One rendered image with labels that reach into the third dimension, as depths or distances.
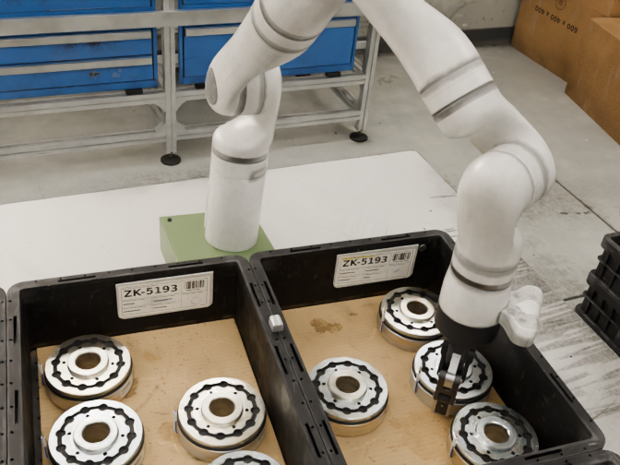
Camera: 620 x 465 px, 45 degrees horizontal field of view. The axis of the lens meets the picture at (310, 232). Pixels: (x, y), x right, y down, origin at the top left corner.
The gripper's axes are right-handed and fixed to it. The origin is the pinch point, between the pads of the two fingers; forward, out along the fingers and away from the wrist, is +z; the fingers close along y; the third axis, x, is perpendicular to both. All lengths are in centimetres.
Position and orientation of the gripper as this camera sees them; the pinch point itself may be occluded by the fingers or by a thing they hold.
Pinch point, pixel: (447, 389)
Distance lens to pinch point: 96.6
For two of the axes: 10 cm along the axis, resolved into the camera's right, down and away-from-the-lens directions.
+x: 9.3, 2.7, -2.3
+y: -3.5, 5.2, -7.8
